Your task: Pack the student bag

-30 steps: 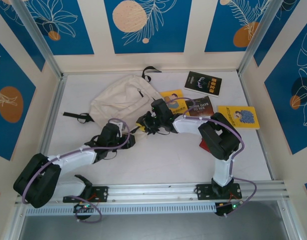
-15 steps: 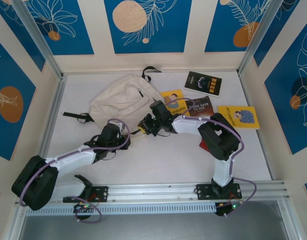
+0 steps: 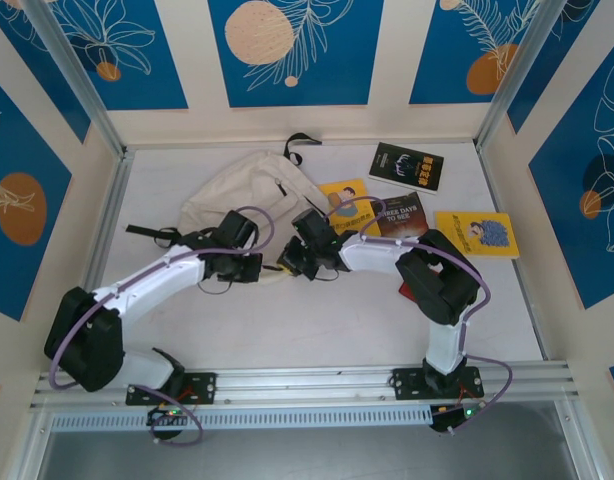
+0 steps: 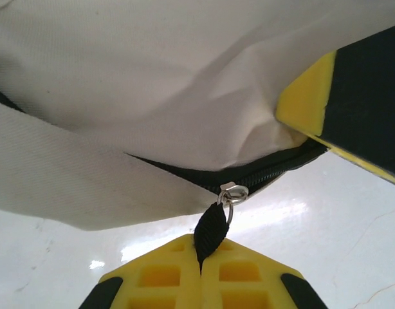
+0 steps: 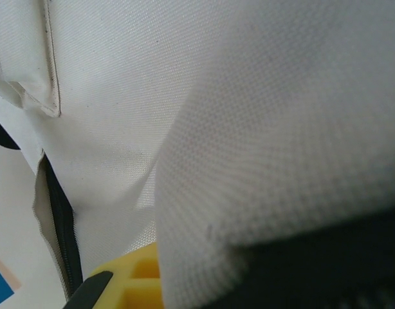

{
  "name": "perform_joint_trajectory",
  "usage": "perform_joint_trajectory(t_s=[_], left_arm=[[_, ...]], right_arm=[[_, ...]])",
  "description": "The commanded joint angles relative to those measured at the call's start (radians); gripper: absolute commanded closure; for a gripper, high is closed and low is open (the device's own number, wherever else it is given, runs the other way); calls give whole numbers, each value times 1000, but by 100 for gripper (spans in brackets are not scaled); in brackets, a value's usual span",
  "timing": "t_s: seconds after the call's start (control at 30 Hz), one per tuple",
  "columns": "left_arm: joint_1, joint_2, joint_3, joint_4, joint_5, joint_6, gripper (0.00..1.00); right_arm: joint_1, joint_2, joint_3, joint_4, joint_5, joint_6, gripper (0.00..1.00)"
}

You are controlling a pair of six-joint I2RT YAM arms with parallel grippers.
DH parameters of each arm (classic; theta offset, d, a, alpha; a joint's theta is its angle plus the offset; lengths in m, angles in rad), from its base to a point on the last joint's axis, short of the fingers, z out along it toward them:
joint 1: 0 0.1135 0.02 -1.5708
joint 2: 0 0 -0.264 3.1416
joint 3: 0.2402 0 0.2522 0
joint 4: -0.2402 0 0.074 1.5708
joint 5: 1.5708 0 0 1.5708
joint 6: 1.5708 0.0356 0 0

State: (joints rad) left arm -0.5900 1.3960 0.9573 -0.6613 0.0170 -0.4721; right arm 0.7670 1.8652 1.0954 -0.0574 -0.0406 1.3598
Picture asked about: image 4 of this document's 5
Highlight cream canvas backpack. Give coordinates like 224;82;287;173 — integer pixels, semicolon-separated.
0;0;395;262

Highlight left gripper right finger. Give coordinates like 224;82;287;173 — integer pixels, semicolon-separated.
201;237;329;309

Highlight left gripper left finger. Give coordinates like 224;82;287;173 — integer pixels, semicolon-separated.
78;234;202;309

